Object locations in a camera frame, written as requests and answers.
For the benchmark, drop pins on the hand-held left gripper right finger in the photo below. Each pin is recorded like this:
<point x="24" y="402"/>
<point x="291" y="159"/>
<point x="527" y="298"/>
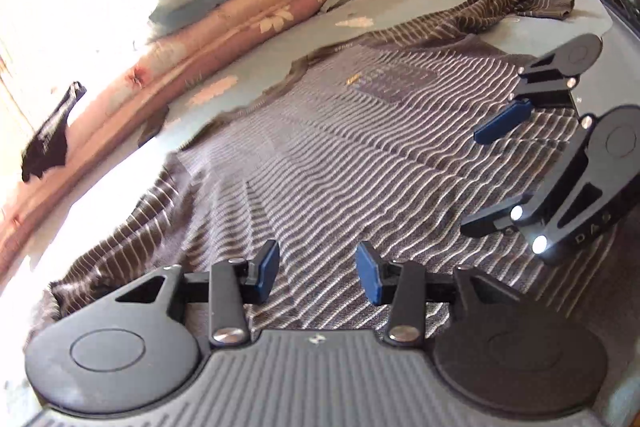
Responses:
<point x="367" y="274"/>

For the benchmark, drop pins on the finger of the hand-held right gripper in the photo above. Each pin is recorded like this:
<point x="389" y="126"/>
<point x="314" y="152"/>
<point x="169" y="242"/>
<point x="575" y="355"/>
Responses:
<point x="502" y="122"/>
<point x="565" y="187"/>

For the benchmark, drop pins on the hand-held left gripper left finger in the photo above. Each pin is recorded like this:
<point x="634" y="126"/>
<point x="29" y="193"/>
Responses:
<point x="267" y="269"/>

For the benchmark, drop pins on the grey striped sweater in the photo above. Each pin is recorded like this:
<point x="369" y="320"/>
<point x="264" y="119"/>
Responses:
<point x="325" y="132"/>

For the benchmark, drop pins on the mauve floral quilt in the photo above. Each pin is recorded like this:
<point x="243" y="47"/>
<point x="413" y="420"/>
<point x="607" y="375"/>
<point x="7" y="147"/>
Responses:
<point x="250" y="32"/>

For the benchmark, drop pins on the black garment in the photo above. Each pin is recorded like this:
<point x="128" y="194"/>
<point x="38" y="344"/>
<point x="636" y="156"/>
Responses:
<point x="50" y="142"/>

